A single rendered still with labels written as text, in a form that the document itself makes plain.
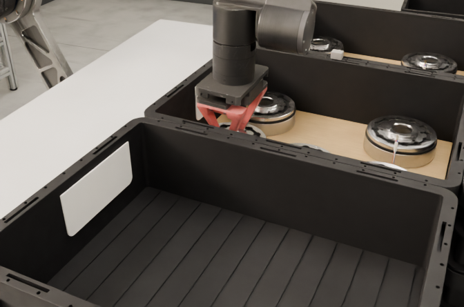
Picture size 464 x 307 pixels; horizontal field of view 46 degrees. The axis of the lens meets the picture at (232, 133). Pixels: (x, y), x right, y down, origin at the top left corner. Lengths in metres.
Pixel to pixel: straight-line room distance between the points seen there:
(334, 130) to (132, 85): 0.62
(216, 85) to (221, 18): 0.09
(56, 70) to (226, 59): 1.00
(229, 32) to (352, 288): 0.33
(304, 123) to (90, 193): 0.40
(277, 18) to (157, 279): 0.33
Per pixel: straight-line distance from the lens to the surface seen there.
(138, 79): 1.39
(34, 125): 1.23
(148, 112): 0.72
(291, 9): 0.67
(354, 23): 1.18
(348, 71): 0.89
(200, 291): 0.60
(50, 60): 1.66
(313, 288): 0.61
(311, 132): 0.88
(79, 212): 0.64
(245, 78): 0.71
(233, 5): 0.68
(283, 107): 0.88
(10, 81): 3.13
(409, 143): 0.82
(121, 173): 0.69
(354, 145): 0.86
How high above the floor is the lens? 1.26
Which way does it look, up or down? 30 degrees down
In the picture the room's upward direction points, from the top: straight up
